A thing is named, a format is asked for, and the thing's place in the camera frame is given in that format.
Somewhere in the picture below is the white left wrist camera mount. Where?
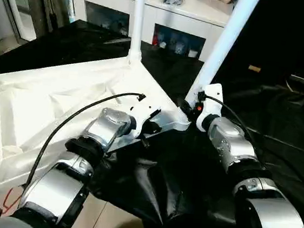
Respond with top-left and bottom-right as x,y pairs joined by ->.
126,95 -> 163,142

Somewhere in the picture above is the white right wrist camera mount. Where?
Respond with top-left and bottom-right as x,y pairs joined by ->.
192,81 -> 225,134

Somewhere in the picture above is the red item in cabinet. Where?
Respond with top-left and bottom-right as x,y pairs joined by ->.
151,29 -> 160,46

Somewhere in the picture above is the white plastic table top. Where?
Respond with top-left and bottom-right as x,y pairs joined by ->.
0,42 -> 197,226

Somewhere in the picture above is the white plastic table leg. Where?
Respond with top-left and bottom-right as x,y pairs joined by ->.
127,0 -> 149,64
177,0 -> 262,130

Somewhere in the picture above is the grey metal rack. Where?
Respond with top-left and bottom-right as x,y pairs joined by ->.
0,0 -> 77,49

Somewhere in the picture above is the black mat cover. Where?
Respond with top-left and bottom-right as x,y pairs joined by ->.
0,9 -> 304,228

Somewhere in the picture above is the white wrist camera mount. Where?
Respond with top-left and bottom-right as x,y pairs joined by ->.
126,95 -> 163,142
192,81 -> 225,134

